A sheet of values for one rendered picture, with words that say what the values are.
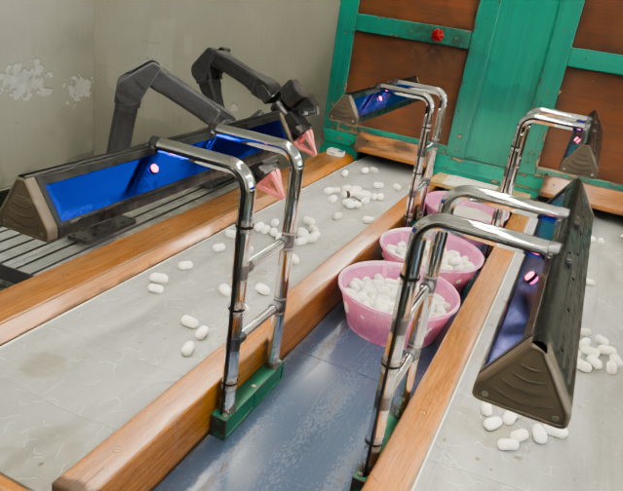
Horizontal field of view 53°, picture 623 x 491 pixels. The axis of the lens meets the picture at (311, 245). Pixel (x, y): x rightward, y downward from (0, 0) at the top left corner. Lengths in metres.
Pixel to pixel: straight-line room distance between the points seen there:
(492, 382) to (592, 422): 0.63
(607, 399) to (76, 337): 0.94
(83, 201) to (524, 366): 0.53
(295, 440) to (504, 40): 1.60
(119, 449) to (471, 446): 0.51
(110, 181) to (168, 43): 2.92
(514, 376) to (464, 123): 1.79
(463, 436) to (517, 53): 1.51
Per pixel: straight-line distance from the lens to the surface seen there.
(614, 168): 2.28
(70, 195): 0.79
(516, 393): 0.56
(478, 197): 0.88
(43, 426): 0.97
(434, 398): 1.04
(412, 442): 0.94
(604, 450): 1.12
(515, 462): 1.02
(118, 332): 1.15
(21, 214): 0.78
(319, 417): 1.09
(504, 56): 2.26
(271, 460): 1.00
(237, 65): 2.07
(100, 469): 0.86
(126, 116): 1.62
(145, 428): 0.91
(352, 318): 1.32
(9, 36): 3.60
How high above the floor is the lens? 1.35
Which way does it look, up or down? 23 degrees down
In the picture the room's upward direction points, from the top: 8 degrees clockwise
